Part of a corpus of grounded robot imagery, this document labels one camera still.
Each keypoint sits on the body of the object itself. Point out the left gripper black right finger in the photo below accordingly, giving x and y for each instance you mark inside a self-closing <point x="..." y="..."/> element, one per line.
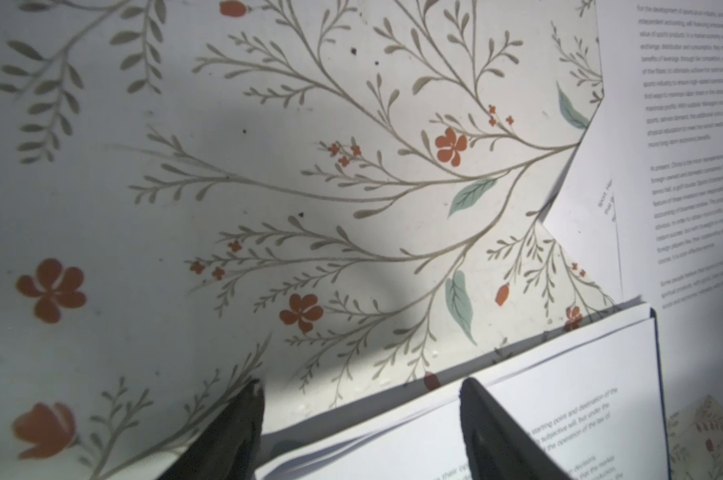
<point x="497" y="447"/>

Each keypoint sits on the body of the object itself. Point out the printed paper sheet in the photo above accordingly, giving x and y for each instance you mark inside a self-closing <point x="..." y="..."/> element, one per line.
<point x="651" y="197"/>
<point x="547" y="408"/>

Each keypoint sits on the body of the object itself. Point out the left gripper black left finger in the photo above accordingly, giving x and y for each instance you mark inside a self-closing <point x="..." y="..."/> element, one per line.
<point x="229" y="447"/>

